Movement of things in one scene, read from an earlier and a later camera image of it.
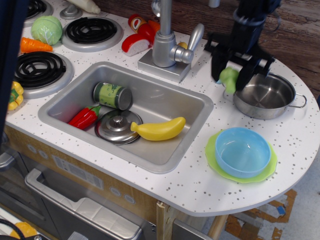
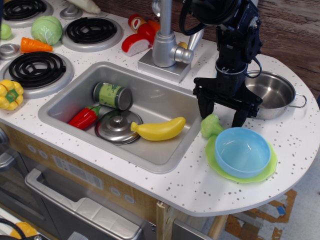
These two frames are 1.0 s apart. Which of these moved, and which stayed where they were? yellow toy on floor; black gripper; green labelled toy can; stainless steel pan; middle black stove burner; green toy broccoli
Moved: green toy broccoli; black gripper
Stayed: green labelled toy can; yellow toy on floor; middle black stove burner; stainless steel pan
